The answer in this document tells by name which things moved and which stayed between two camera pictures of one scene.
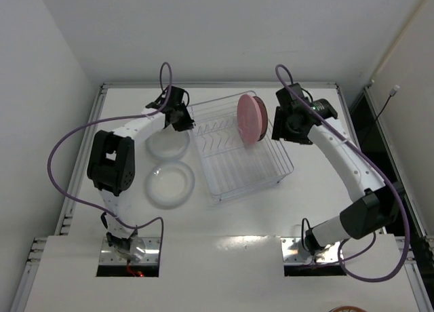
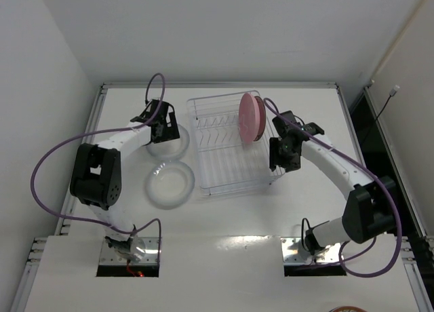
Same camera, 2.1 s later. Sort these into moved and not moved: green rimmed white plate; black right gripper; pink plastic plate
Moved: black right gripper
Not moved: green rimmed white plate; pink plastic plate
